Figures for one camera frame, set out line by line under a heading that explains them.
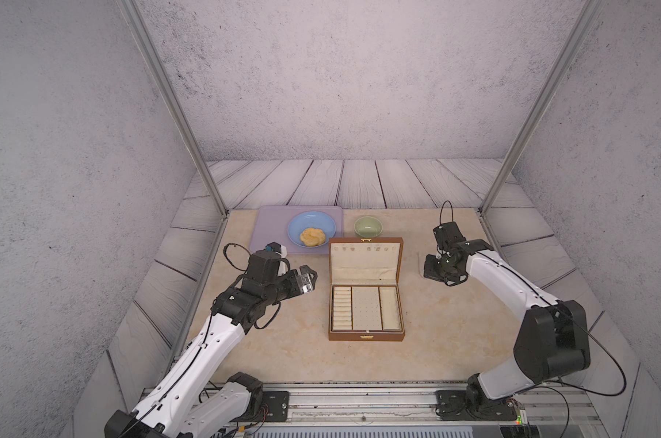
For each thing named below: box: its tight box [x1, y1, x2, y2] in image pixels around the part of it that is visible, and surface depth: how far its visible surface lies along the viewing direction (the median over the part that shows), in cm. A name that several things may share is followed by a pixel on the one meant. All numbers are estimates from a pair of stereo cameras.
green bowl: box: [354, 215, 384, 239], surface depth 113 cm
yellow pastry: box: [299, 227, 326, 247], surface depth 110 cm
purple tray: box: [248, 205, 345, 256], surface depth 117 cm
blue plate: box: [286, 210, 337, 249], surface depth 113 cm
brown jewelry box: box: [328, 237, 406, 342], surface depth 89 cm
